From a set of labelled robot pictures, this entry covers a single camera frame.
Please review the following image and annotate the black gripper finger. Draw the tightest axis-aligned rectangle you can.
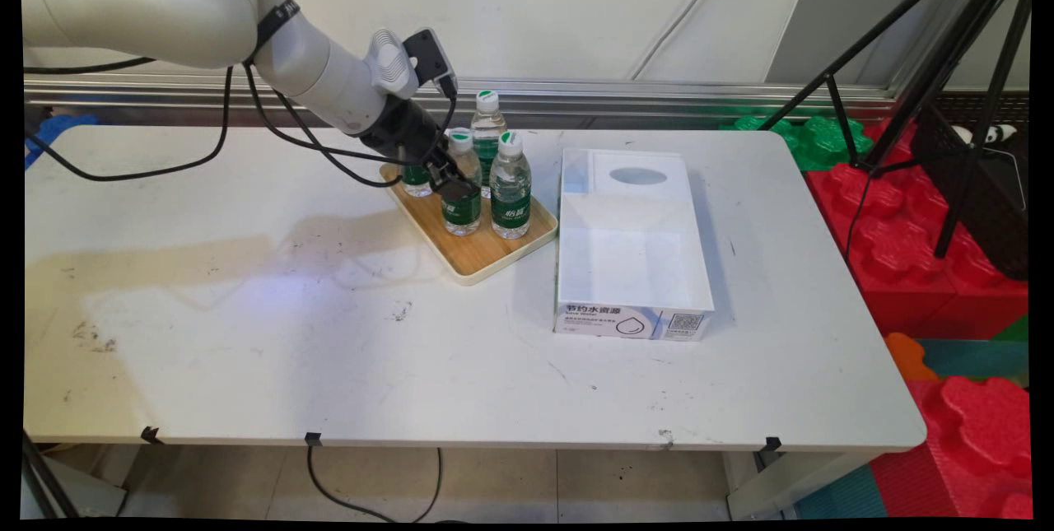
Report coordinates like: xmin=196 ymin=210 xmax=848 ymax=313
xmin=428 ymin=165 xmax=480 ymax=203
xmin=443 ymin=148 xmax=478 ymax=182

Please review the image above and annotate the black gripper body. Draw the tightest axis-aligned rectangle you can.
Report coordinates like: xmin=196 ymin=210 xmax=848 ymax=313
xmin=360 ymin=96 xmax=450 ymax=174

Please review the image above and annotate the green label water bottle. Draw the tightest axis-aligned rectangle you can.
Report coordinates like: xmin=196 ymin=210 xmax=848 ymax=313
xmin=489 ymin=131 xmax=533 ymax=240
xmin=471 ymin=90 xmax=507 ymax=199
xmin=401 ymin=165 xmax=435 ymax=198
xmin=441 ymin=128 xmax=483 ymax=237

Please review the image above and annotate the wooden tray with cream rim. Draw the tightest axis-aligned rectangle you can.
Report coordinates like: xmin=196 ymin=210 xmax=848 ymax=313
xmin=379 ymin=161 xmax=559 ymax=286

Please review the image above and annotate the white open cardboard box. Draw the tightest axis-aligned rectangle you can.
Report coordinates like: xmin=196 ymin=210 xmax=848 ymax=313
xmin=553 ymin=147 xmax=716 ymax=342

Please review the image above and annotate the blue foam block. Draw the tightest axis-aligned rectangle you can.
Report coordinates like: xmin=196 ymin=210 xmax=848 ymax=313
xmin=23 ymin=113 xmax=100 ymax=170

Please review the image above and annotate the green foam block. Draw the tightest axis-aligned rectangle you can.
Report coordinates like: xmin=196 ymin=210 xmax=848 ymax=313
xmin=716 ymin=107 xmax=874 ymax=172

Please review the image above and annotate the white table leg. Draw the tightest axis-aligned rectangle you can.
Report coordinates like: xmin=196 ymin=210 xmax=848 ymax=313
xmin=725 ymin=450 xmax=882 ymax=520

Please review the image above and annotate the large red foam block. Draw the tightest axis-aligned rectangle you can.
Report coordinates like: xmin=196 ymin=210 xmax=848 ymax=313
xmin=803 ymin=115 xmax=1030 ymax=340

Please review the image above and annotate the orange foam block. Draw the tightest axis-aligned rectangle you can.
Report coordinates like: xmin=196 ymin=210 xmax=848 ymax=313
xmin=885 ymin=332 xmax=940 ymax=382

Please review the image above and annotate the black stand leg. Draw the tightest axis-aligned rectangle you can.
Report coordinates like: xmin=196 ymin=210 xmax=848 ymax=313
xmin=23 ymin=428 xmax=71 ymax=519

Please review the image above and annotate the black mesh basket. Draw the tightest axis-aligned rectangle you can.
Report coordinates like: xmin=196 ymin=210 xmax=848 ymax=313
xmin=910 ymin=95 xmax=1030 ymax=281

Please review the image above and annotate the black tripod stand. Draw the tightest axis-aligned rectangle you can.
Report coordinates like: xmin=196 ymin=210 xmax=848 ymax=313
xmin=758 ymin=0 xmax=1034 ymax=260

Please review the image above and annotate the panda plush toy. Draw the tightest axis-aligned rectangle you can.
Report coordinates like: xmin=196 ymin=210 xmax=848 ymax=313
xmin=951 ymin=123 xmax=1019 ymax=147

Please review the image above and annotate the teal foam mat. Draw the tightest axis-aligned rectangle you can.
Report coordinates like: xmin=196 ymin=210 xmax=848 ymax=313
xmin=795 ymin=338 xmax=1030 ymax=519

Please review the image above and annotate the thin black camera cable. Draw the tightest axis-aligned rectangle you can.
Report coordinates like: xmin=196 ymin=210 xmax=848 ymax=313
xmin=241 ymin=62 xmax=459 ymax=189

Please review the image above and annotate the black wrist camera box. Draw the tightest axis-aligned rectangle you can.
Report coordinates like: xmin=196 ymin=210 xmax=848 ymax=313
xmin=403 ymin=27 xmax=459 ymax=100

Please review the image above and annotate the aluminium wall rail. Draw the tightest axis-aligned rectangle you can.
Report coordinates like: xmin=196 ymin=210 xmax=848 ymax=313
xmin=23 ymin=72 xmax=898 ymax=122

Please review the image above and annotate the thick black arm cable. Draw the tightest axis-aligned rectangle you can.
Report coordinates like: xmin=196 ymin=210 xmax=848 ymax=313
xmin=22 ymin=56 xmax=236 ymax=183

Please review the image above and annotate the black floor cable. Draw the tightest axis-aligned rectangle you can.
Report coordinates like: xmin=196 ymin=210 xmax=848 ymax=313
xmin=306 ymin=435 xmax=445 ymax=524

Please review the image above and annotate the thin black tripod cable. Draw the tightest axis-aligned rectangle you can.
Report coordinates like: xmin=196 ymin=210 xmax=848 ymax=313
xmin=846 ymin=156 xmax=875 ymax=262

